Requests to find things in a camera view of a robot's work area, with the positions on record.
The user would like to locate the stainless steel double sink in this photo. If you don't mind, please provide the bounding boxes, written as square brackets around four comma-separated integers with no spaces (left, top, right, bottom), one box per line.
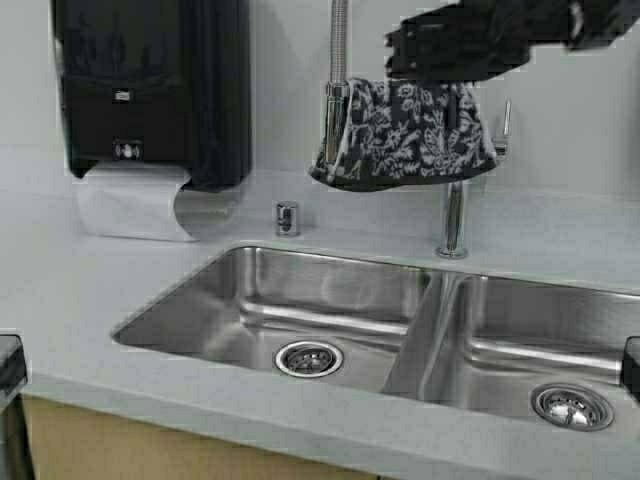
[113,246,639,439]

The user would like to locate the beige cabinet door under sink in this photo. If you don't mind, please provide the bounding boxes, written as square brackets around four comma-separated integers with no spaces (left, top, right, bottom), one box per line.
[22,395,376,479]

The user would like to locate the black paper towel dispenser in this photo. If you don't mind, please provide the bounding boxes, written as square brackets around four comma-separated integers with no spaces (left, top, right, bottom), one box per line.
[50,1,253,191]

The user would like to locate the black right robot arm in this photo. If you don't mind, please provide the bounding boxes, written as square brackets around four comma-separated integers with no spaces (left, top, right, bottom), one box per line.
[385,0,639,83]

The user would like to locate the black white floral cloth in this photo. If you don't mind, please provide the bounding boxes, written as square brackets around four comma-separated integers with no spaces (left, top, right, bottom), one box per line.
[309,77,500,192]

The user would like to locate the chrome spring kitchen faucet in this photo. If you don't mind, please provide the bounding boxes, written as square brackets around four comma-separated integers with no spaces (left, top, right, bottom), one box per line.
[323,0,514,260]

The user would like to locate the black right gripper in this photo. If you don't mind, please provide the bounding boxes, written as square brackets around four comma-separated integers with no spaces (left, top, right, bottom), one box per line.
[385,1,575,82]

